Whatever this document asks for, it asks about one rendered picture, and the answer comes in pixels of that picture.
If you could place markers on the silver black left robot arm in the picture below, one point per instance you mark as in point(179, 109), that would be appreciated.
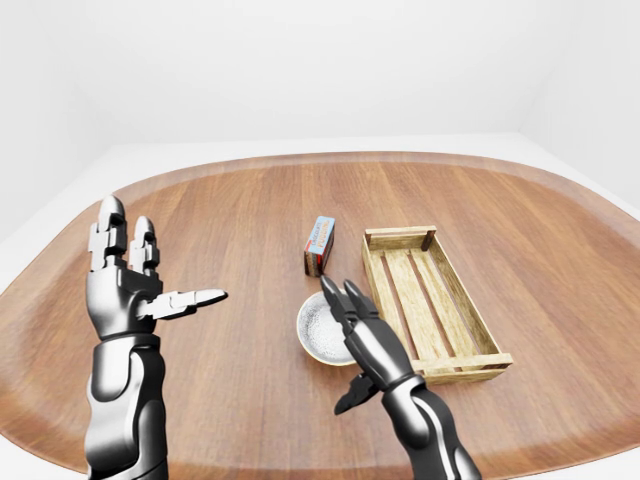
point(125, 410)

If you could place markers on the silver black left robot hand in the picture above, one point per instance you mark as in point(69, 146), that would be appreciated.
point(112, 297)

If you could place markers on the wooden slat tray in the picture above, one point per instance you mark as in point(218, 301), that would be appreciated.
point(430, 305)

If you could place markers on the printed blue food box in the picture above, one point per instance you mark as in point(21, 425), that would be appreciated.
point(320, 245)

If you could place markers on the speckled white bowl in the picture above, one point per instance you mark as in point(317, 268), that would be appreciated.
point(320, 327)

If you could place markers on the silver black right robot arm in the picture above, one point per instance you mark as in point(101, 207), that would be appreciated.
point(430, 430)

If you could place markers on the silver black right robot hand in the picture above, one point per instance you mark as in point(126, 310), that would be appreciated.
point(372, 345)

